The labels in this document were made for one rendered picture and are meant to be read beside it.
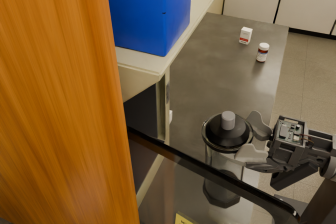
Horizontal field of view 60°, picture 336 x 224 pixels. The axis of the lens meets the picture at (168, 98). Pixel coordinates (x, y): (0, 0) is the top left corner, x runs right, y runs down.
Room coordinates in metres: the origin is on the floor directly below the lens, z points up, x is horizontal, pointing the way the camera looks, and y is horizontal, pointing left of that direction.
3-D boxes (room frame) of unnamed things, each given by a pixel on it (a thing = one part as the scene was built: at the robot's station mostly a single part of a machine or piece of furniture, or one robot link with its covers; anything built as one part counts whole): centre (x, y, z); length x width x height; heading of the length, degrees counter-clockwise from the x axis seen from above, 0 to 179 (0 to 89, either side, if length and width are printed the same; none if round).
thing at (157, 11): (0.38, 0.03, 1.56); 0.10 x 0.10 x 0.09; 68
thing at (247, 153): (0.36, -0.15, 1.26); 0.09 x 0.03 x 0.06; 92
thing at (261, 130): (0.44, -0.19, 1.26); 0.09 x 0.03 x 0.06; 44
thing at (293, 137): (0.36, -0.26, 1.27); 0.12 x 0.08 x 0.09; 68
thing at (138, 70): (0.45, 0.00, 1.46); 0.32 x 0.11 x 0.10; 158
